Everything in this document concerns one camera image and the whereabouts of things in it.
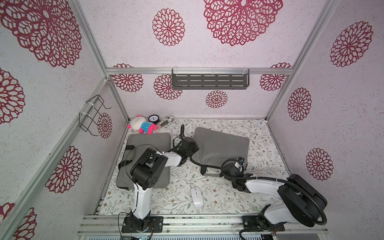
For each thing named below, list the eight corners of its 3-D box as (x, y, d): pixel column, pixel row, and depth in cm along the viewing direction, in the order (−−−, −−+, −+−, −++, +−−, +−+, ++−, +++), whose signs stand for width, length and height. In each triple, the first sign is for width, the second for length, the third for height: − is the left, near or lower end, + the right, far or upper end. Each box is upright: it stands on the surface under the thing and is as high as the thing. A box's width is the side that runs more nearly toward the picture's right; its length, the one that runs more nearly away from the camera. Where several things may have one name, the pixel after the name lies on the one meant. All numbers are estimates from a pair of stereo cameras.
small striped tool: (159, 128, 116) (158, 126, 114) (156, 126, 118) (155, 123, 116) (173, 120, 122) (173, 117, 119) (171, 118, 124) (170, 115, 121)
